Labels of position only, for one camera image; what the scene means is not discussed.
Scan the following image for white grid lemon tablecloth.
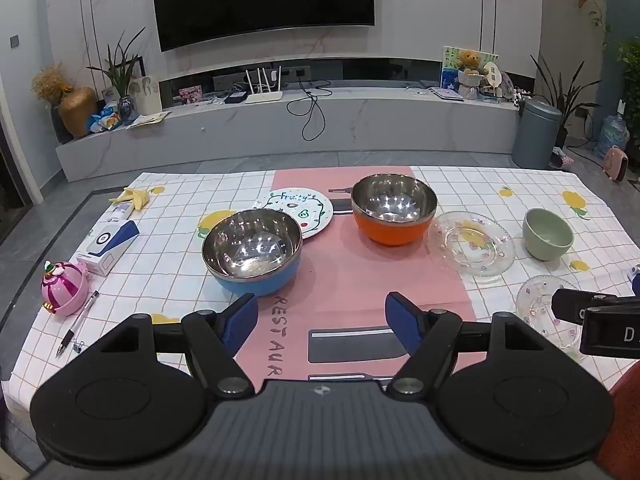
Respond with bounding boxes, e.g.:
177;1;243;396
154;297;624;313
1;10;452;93
0;165;640;411

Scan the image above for marble television ledge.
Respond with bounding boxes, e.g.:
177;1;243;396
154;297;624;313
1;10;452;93
54;85;521;183

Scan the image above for loose papers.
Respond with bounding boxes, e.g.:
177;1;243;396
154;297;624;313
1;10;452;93
127;111;171;128

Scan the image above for pink printed placemat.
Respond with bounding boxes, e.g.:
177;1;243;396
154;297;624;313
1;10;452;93
250;165;488;396

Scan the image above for snack packets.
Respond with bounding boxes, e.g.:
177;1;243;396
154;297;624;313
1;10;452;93
89;107;123;133

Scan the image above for white drawing card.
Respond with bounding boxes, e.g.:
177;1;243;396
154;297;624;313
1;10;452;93
131;76;163;116

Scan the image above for banana peel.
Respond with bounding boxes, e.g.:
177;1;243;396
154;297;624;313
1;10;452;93
109;187;151;211

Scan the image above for orange steel bowl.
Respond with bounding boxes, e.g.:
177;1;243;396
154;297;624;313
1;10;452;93
351;174;439;246

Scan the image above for white tube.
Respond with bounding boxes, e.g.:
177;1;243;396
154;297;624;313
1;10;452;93
97;210;136;227

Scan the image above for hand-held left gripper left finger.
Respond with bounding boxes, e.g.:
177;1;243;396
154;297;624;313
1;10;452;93
100;293;259;398

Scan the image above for black cable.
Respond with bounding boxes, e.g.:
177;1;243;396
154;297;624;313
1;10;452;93
286;77;333;142

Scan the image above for large water jug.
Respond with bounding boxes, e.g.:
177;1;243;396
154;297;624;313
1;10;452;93
595;114;630;158

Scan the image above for green ceramic bowl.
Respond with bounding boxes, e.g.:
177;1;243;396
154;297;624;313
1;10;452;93
522;207;574;261

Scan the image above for dried yellow flowers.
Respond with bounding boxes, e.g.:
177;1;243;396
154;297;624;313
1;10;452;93
31;64;73;106

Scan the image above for wall-mounted television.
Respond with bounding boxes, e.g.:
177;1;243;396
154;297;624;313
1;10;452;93
150;0;376;52

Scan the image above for gold vase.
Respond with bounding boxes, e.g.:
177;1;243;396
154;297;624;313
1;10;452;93
58;86;98;138

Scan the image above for white and blue box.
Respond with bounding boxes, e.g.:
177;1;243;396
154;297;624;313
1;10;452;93
75;220;140;277

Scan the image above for green leafy potted plant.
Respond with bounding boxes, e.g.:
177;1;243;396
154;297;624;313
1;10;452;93
86;27;146;98

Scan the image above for beaded glass plate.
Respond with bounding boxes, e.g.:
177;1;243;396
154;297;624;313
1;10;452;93
515;275;593;361

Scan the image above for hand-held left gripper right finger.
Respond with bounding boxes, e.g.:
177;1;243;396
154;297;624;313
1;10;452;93
384;291;549;397

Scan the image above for flowered glass plate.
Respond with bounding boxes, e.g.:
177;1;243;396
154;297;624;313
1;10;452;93
427;210;516;278

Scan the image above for pink round toy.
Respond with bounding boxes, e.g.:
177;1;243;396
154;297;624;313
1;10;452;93
41;261;90;317

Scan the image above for blue steel bowl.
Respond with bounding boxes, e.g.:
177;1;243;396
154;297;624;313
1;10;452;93
201;209;304;297

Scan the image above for red-brown chair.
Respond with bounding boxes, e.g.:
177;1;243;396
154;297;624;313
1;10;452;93
597;360;640;480

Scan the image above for grey trash can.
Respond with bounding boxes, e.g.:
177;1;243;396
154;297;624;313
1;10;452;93
511;99;563;170

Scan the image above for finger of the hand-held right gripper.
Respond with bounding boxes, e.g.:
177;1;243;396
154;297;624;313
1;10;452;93
551;287;640;322

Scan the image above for ballpoint pen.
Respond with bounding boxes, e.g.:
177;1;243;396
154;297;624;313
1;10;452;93
55;290;100;358

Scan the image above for pink bag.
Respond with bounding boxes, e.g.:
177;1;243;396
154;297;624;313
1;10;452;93
602;145;632;182

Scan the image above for white router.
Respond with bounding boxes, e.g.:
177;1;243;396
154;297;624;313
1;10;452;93
244;66;284;105

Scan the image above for white printed ceramic plate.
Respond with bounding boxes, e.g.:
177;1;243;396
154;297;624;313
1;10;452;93
253;187;334;240

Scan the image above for tall dark potted plant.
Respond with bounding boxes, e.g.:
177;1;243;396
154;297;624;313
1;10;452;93
530;55;601;148

